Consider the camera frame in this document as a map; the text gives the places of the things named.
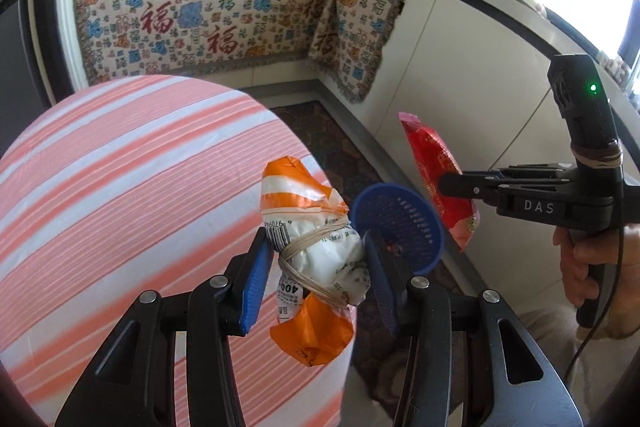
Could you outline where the dark patterned floor mat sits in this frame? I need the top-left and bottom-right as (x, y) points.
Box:
(265, 99), (471, 408)

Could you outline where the pink striped tablecloth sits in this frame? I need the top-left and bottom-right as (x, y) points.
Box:
(0, 74), (356, 427)

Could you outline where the grey refrigerator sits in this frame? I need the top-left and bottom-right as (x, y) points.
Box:
(0, 0), (51, 168)

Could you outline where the large printed cloth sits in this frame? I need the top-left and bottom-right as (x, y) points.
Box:
(72, 0), (346, 86)

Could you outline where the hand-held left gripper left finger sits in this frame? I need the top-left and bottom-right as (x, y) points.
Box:
(55, 227), (276, 427)

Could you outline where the person's right hand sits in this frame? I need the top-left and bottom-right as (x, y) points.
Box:
(552, 224), (640, 338)

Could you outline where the black cable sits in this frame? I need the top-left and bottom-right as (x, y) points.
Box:
(562, 227), (626, 383)

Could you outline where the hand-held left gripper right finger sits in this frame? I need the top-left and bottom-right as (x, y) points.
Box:
(362, 229), (583, 427)

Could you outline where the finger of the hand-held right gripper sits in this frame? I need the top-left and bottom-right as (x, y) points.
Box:
(492, 163), (573, 182)
(437, 171), (503, 202)

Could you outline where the orange white plastic bag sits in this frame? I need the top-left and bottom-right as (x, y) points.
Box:
(260, 157), (371, 367)

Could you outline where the blue plastic basket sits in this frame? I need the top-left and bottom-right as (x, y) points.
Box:
(350, 183), (446, 275)

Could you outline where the red snack packet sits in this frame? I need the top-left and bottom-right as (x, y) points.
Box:
(397, 111), (480, 253)

